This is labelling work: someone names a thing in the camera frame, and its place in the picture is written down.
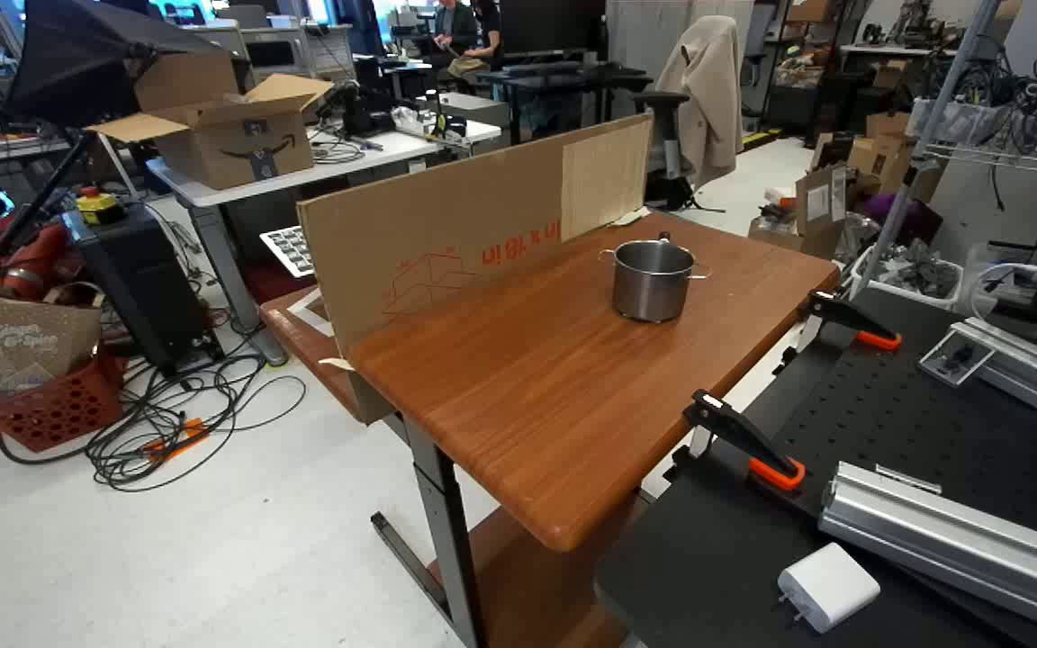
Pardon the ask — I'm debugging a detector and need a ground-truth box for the near aluminium extrusion rail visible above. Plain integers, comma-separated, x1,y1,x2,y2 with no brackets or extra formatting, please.
818,460,1037,622

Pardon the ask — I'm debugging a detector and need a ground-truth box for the steel pot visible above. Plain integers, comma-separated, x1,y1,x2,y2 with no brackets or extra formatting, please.
609,235,706,325

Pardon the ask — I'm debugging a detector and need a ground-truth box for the black perforated breadboard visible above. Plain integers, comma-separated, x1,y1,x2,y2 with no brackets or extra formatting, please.
597,290,1037,648

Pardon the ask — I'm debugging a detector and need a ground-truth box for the aluminium extrusion rail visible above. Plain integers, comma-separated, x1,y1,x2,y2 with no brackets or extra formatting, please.
919,316,1037,409
818,460,1037,622

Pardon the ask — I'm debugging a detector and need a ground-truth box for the far black orange clamp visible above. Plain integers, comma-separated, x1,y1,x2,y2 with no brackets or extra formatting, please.
809,290,905,354

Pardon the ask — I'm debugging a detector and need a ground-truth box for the beige jacket on chair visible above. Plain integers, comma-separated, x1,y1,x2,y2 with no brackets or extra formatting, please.
655,13,740,184

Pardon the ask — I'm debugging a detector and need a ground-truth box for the red plastic basket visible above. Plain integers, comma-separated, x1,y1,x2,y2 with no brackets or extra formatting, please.
0,354,121,452

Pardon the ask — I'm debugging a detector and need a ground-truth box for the black orange clamp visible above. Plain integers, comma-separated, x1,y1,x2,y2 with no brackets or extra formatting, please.
809,290,905,354
683,387,806,492

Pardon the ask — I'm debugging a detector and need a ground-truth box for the white power adapter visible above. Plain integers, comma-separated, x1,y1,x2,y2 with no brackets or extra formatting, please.
778,542,881,634

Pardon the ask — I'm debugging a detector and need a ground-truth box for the near black orange clamp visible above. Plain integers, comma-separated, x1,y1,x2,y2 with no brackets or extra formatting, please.
683,387,806,492

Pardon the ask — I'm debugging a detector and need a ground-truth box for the far aluminium extrusion rail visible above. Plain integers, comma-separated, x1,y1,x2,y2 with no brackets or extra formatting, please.
919,316,1037,409

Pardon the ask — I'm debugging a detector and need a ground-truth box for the open cardboard box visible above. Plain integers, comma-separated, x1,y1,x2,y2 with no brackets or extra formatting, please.
96,51,332,186

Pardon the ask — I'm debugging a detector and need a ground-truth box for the cardboard backboard panel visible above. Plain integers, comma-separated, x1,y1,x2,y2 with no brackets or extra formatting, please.
296,116,650,348

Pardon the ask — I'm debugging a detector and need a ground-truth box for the grey desk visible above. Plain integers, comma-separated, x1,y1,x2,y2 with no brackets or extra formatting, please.
149,122,506,339

